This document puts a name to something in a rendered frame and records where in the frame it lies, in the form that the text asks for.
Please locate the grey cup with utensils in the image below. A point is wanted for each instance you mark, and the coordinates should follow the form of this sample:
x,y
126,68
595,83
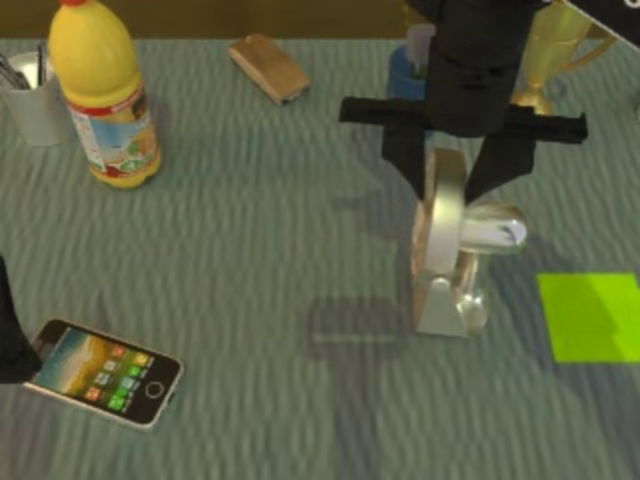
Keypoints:
x,y
31,100

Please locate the smartphone with colourful screen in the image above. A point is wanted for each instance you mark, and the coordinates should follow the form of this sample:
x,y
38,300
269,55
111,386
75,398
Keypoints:
x,y
107,372

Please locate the gold trophy cup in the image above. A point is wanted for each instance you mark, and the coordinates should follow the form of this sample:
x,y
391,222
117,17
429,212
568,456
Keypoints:
x,y
552,55

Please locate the yellow juice bottle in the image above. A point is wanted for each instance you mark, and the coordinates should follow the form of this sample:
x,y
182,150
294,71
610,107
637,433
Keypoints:
x,y
107,100

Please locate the silver metal microscope-like object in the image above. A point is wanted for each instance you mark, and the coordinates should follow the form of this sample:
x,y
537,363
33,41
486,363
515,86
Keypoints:
x,y
450,250

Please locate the blue bottle with white cap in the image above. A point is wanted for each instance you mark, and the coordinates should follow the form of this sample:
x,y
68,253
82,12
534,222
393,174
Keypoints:
x,y
407,67

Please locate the brown wooden block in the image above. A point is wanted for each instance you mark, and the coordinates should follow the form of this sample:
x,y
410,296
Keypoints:
x,y
269,67

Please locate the green square mat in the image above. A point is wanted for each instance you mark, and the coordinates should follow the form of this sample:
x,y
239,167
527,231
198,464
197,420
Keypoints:
x,y
592,316

